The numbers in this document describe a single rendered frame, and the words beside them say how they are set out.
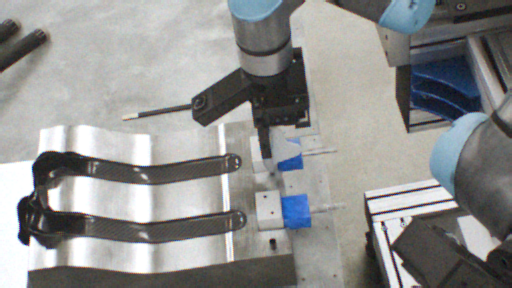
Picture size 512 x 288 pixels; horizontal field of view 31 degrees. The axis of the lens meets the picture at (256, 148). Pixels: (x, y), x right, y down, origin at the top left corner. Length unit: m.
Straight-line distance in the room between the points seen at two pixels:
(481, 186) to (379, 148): 1.76
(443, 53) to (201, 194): 0.45
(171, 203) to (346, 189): 1.13
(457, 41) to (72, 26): 0.76
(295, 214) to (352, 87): 1.40
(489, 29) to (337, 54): 1.33
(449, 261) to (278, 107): 0.76
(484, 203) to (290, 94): 0.54
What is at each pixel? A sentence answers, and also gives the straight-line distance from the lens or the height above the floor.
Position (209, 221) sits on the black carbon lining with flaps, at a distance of 1.37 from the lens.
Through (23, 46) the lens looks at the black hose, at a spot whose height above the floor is 0.84.
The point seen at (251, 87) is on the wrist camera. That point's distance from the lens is 1.26.
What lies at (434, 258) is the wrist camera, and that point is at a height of 1.54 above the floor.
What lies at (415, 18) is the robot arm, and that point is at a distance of 1.15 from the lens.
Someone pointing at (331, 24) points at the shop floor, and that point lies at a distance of 2.88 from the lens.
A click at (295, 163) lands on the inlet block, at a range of 1.40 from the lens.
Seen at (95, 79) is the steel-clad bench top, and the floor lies 0.80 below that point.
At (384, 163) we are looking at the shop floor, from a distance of 2.52.
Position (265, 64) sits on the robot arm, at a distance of 1.20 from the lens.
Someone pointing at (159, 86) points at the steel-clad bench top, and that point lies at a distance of 1.67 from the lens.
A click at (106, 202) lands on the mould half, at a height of 0.91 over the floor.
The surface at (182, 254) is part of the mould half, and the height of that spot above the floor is 0.88.
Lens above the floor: 2.00
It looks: 51 degrees down
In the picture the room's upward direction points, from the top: 10 degrees counter-clockwise
